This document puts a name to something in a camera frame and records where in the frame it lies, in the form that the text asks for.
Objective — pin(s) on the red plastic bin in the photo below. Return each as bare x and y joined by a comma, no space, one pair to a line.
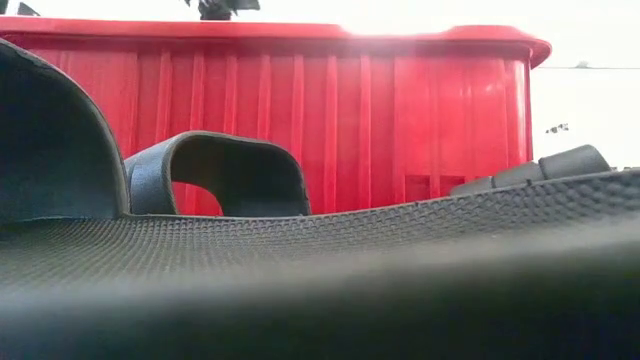
350,125

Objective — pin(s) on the small dark background fixture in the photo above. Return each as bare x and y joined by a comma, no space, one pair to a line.
559,128

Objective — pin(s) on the black foam slide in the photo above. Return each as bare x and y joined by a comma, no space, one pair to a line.
570,162
150,175
300,280

